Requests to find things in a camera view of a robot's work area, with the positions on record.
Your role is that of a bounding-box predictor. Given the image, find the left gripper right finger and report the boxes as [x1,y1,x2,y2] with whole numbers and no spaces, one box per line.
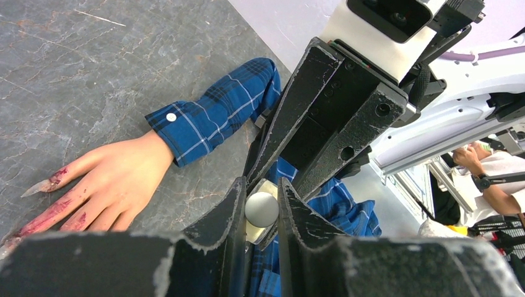
[278,178,523,296]

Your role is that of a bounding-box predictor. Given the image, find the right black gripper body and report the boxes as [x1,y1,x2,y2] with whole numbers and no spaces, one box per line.
[279,55,382,170]

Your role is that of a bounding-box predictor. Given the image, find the person in background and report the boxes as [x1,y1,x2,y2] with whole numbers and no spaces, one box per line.
[418,140,525,263]

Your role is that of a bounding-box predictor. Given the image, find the blue plaid shirt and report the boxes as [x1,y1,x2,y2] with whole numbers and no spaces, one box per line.
[144,57,383,297]

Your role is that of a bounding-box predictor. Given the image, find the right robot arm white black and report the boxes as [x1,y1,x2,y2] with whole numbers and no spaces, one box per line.
[244,1,524,199]

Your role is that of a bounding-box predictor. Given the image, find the nail polish bottle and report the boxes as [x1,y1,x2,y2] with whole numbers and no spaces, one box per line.
[245,179,279,245]

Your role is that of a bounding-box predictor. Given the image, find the mannequin hand with painted nails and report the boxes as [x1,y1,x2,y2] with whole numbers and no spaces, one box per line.
[1,131,174,259]

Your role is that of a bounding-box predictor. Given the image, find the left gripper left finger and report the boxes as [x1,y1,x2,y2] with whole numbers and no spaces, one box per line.
[1,178,246,296]

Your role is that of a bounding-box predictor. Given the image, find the grey nail polish cap brush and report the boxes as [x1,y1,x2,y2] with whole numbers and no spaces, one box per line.
[245,192,279,228]

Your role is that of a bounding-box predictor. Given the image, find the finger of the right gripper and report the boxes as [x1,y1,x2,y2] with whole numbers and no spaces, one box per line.
[245,37,343,191]
[293,83,407,201]

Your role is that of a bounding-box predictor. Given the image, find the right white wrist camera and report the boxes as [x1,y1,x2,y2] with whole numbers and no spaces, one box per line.
[319,1,445,83]

